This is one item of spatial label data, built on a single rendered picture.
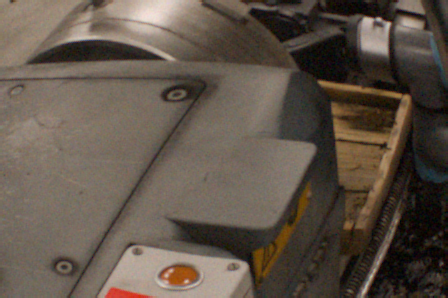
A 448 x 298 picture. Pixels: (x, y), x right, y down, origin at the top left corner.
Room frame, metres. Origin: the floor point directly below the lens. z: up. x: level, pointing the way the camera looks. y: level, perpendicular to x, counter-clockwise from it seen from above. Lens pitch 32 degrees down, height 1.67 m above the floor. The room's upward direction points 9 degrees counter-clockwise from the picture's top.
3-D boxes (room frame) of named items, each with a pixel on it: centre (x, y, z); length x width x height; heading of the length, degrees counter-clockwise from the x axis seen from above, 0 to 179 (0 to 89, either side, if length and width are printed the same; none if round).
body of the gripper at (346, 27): (1.15, -0.12, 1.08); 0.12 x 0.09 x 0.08; 65
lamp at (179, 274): (0.54, 0.04, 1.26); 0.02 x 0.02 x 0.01
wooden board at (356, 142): (1.23, -0.04, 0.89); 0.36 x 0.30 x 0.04; 65
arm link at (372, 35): (1.11, -0.19, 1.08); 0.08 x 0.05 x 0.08; 155
